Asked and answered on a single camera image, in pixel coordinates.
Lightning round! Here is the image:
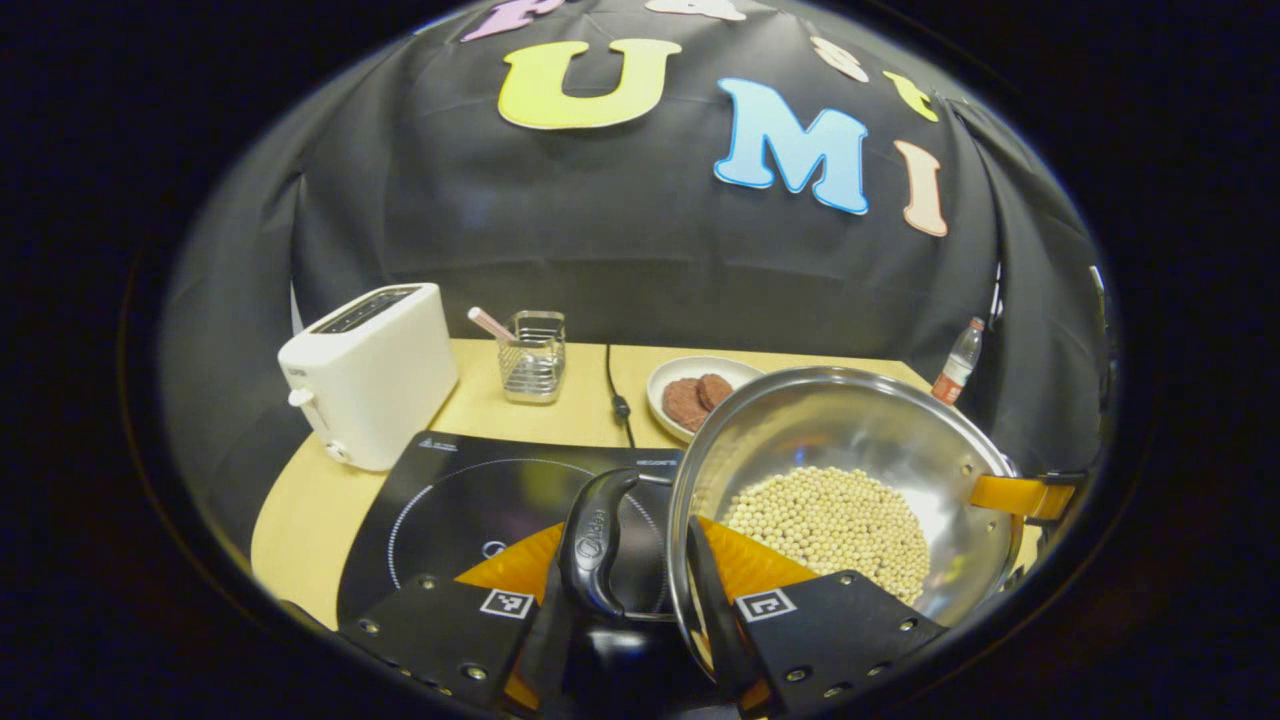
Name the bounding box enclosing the black power cable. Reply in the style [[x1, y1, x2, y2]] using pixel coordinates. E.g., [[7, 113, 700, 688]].
[[604, 345, 637, 448]]

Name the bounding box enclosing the steel pot with black handle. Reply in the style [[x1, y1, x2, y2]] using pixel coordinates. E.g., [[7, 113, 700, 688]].
[[558, 365, 1026, 701]]

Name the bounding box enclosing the pile of soybeans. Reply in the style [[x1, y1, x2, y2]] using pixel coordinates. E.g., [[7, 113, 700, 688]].
[[720, 466, 931, 606]]

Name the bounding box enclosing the clear plastic water bottle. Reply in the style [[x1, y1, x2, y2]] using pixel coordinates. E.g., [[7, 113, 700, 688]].
[[931, 317, 986, 405]]

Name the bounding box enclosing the white toaster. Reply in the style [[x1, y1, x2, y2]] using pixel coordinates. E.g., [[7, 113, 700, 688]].
[[278, 283, 459, 473]]

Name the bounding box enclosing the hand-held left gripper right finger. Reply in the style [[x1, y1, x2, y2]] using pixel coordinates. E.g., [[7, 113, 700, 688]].
[[685, 515, 949, 716]]

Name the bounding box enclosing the white round plate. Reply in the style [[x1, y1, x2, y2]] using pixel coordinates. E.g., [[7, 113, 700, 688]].
[[646, 356, 766, 445]]

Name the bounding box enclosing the black induction cooktop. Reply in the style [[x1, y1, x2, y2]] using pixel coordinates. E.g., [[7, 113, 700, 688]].
[[336, 430, 691, 641]]

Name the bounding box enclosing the metal wire utensil holder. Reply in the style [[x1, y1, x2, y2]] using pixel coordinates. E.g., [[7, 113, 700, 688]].
[[497, 310, 567, 405]]

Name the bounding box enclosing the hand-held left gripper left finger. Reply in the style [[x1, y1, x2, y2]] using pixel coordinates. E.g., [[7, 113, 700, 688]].
[[338, 520, 576, 713]]

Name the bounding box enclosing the black backdrop cloth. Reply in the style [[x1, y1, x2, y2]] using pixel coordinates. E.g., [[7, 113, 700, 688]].
[[160, 0, 1116, 561]]

